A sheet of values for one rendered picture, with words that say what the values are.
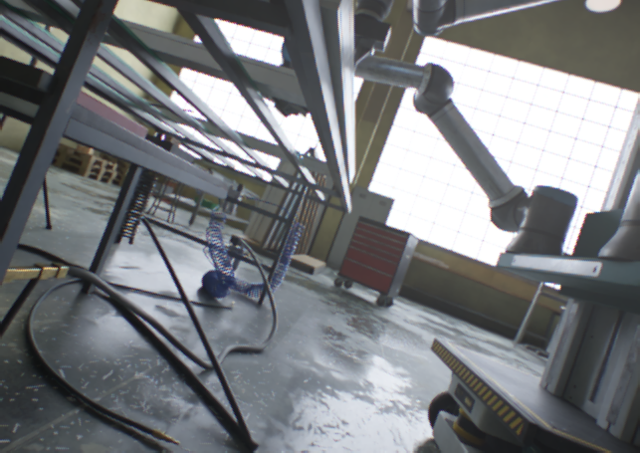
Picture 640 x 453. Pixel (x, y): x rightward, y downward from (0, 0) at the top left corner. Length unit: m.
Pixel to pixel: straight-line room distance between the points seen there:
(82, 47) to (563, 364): 1.51
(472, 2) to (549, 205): 0.73
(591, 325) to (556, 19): 10.15
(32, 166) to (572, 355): 1.50
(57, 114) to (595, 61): 10.94
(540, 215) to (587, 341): 0.43
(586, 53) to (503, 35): 1.88
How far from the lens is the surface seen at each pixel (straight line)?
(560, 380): 1.49
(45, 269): 0.92
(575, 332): 1.48
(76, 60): 0.74
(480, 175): 1.62
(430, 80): 1.44
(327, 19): 0.68
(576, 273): 1.19
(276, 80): 1.09
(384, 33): 1.04
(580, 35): 11.30
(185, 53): 1.22
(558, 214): 1.52
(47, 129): 0.73
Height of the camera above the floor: 0.52
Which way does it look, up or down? 2 degrees up
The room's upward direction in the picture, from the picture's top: 21 degrees clockwise
